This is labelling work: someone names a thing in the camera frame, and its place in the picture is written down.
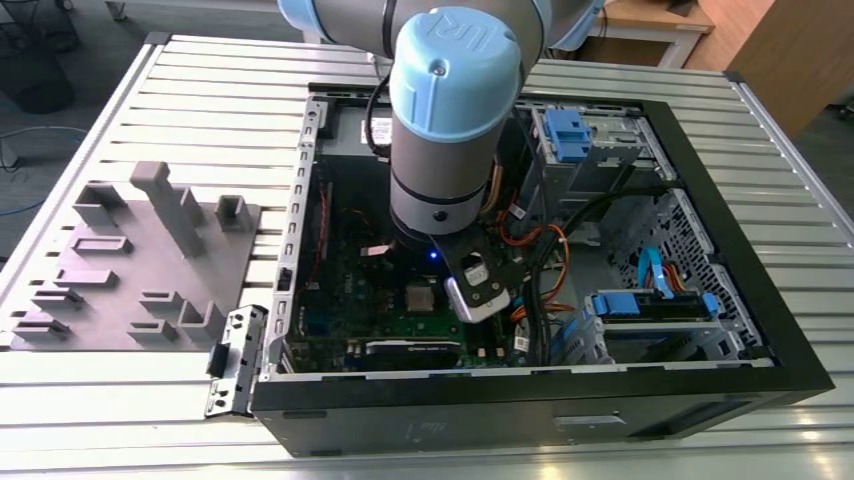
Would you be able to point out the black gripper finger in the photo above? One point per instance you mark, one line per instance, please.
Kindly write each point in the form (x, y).
(377, 250)

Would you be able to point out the hard disk in blue carrier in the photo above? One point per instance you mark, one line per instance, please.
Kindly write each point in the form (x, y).
(617, 302)

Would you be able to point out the black RAM slot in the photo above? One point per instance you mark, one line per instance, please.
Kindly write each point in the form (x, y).
(481, 340)
(498, 340)

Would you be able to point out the black PC case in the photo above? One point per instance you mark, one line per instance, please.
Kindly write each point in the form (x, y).
(468, 415)

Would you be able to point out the silver drive cage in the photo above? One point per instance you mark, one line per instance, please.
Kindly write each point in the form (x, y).
(601, 170)

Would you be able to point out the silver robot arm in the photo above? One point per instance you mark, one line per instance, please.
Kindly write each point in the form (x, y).
(441, 175)

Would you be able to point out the black graphics card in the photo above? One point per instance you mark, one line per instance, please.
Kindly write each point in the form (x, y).
(408, 352)

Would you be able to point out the green motherboard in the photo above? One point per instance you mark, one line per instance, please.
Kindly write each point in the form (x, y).
(374, 320)

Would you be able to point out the silver card retention bracket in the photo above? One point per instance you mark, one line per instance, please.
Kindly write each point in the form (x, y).
(241, 350)

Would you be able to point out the brown wooden cabinet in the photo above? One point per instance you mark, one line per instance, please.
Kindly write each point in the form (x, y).
(801, 60)

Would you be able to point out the white-framed wooden desk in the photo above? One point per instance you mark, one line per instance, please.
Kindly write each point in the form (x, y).
(661, 17)

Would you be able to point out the grey power supply unit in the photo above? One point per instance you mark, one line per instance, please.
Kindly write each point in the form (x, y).
(347, 135)

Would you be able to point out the silver CPU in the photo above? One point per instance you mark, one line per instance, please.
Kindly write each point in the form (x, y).
(422, 298)

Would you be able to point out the black chair leg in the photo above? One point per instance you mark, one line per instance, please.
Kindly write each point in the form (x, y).
(844, 107)

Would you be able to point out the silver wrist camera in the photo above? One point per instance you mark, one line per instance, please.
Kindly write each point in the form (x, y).
(477, 314)

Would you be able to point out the black office chair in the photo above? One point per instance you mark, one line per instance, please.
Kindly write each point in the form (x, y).
(43, 90)

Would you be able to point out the grey parts rack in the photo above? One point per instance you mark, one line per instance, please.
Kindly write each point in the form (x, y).
(161, 270)

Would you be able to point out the silver disk bay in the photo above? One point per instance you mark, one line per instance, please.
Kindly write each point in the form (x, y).
(668, 330)

